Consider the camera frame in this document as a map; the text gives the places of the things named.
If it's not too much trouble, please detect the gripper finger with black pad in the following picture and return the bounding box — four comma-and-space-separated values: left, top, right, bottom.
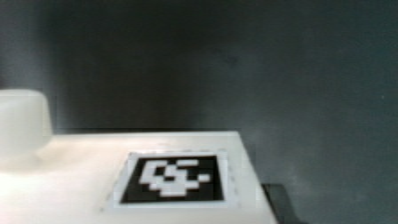
262, 184, 310, 224

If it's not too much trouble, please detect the white drawer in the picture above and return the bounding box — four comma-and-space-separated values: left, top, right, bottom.
0, 90, 280, 224

